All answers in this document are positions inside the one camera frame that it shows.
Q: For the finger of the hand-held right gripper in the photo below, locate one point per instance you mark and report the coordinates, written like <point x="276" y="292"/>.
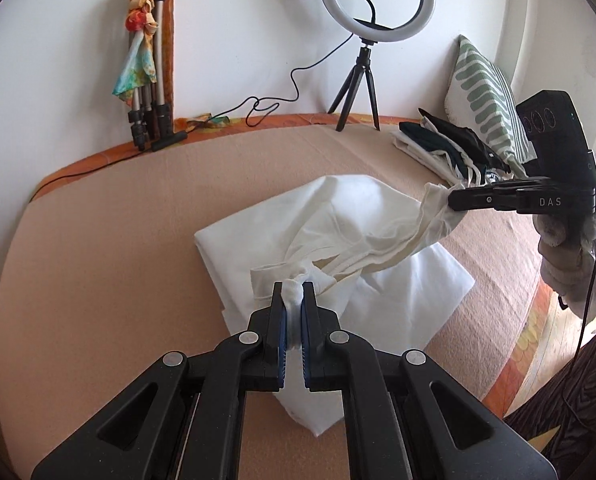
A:
<point x="483" y="199"/>

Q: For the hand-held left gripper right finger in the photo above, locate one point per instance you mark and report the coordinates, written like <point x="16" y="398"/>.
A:
<point x="306" y="350"/>

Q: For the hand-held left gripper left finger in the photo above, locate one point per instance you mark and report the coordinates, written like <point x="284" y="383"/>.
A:
<point x="279" y="340"/>

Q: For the white t-shirt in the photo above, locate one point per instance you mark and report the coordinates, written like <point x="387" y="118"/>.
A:
<point x="258" y="260"/>

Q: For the cream garment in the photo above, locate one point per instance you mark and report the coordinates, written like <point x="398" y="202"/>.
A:
<point x="368" y="245"/>

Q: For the white folded clothes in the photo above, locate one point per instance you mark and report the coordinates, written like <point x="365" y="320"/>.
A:
<point x="423" y="152"/>

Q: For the person's right hand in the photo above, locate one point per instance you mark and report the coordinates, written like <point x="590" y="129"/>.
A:
<point x="573" y="275"/>

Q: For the black folded garment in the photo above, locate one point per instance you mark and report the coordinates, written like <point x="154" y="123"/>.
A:
<point x="458" y="137"/>

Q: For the green striped white pillow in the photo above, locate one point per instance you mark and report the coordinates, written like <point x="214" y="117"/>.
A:
<point x="478" y="90"/>

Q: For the black mini tripod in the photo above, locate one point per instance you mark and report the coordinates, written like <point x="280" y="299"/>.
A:
<point x="362" y="60"/>

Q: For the small colourful cloth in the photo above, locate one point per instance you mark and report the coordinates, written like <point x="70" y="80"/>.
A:
<point x="208" y="122"/>

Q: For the person's striped clothing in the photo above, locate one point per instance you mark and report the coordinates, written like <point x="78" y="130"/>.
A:
<point x="578" y="410"/>

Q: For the folded silver tripod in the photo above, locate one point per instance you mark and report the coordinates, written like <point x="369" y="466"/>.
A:
<point x="160" y="60"/>

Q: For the colourful scarf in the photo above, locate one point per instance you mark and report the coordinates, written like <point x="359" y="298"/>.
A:
<point x="138" y="65"/>

